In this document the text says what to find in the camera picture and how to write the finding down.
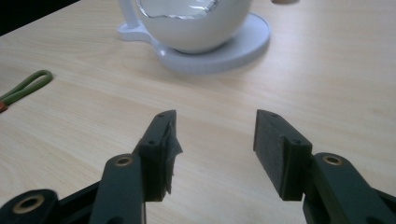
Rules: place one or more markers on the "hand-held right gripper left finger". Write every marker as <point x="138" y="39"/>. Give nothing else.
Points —
<point x="155" y="158"/>

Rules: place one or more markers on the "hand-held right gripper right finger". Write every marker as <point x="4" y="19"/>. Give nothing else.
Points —
<point x="280" y="155"/>

